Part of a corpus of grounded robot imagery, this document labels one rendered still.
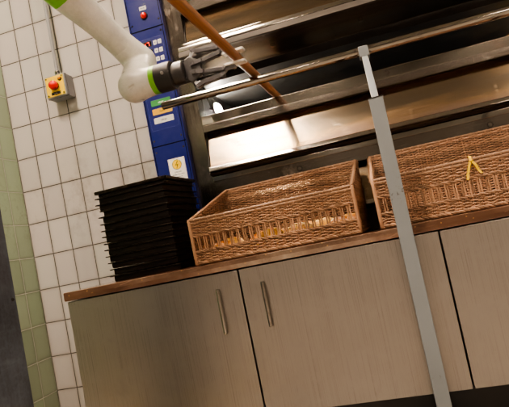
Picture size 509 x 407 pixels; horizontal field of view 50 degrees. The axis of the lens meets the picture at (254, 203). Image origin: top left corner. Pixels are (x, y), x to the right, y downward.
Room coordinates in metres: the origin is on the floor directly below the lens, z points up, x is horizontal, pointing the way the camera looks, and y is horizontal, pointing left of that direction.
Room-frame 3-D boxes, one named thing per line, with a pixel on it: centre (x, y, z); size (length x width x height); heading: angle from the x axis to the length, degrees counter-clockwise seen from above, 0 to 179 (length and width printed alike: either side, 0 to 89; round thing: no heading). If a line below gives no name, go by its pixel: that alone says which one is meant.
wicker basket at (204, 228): (1.94, -0.10, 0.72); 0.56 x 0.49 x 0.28; 75
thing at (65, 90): (2.37, 0.74, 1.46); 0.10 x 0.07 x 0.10; 77
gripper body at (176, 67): (1.70, 0.12, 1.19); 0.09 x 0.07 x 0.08; 76
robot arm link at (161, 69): (1.72, 0.19, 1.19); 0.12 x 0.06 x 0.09; 166
